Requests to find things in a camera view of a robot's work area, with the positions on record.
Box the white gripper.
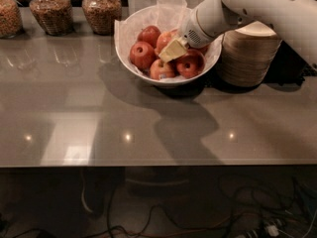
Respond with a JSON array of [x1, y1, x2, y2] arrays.
[[158, 0, 253, 62]]

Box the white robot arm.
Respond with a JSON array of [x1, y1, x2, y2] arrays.
[[159, 0, 317, 67]]

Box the red-yellow apple centre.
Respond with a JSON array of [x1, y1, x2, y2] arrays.
[[155, 31, 174, 55]]

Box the red apple front right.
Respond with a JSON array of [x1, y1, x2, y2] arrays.
[[175, 49, 205, 79]]

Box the yellow-red apple front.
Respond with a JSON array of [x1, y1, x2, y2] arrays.
[[150, 59, 175, 80]]

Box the red apple back left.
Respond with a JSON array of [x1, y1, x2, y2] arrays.
[[137, 25, 161, 48]]

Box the red apple far left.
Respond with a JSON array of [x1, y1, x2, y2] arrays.
[[129, 42, 157, 70]]

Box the white paper bowl liner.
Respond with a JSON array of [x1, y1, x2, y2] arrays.
[[113, 0, 225, 83]]

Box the white ceramic bowl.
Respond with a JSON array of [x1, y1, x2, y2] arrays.
[[114, 5, 224, 86]]

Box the front stack of paper bowls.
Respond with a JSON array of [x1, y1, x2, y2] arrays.
[[217, 22, 281, 87]]

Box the glass jar of granola right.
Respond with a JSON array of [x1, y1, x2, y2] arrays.
[[81, 0, 122, 36]]

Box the glass jar of granola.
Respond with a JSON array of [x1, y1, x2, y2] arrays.
[[29, 0, 73, 36], [81, 0, 122, 36]]

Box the glass jar of granola middle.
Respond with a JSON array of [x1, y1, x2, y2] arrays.
[[29, 0, 73, 36]]

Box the glass jar left edge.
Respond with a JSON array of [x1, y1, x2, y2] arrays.
[[0, 0, 23, 39]]

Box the cables under table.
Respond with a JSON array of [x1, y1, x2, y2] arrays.
[[0, 167, 317, 238]]

